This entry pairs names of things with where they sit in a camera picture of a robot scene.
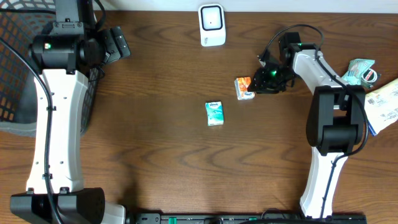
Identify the small orange carton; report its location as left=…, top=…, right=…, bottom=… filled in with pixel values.
left=234, top=77, right=255, bottom=100

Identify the light blue tissue pack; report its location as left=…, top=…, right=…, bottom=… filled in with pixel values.
left=205, top=101, right=224, bottom=126

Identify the teal snack packet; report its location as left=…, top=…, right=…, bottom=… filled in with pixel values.
left=342, top=58, right=375, bottom=85

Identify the large yellow snack bag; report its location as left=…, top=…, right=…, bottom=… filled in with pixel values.
left=364, top=79, right=397, bottom=136

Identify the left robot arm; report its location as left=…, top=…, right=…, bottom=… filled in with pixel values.
left=10, top=1, right=131, bottom=224

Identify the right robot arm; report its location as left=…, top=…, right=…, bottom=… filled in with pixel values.
left=248, top=32, right=369, bottom=220

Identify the grey plastic mesh basket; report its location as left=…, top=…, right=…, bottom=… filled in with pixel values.
left=0, top=0, right=102, bottom=138

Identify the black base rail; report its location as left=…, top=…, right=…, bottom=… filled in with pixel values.
left=125, top=211, right=368, bottom=224

